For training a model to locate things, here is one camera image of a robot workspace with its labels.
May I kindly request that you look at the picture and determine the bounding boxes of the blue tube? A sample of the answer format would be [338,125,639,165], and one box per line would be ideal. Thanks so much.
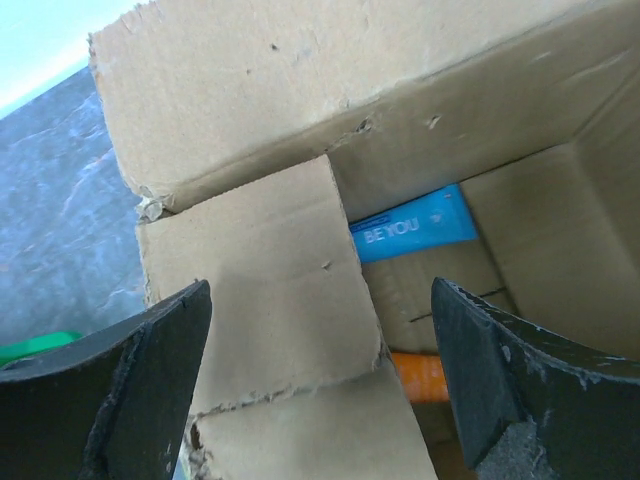
[349,184,478,263]

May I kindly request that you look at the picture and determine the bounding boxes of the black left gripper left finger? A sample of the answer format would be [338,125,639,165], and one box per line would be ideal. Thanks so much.
[1,280,212,479]

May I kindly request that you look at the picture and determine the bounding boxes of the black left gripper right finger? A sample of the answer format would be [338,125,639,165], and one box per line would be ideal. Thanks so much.
[431,278,639,479]

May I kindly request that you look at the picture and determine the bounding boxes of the green vegetable tray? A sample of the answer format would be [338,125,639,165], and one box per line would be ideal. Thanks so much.
[0,331,82,367]

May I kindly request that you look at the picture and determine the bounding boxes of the orange cream tube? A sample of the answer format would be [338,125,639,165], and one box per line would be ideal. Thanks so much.
[391,352,449,403]

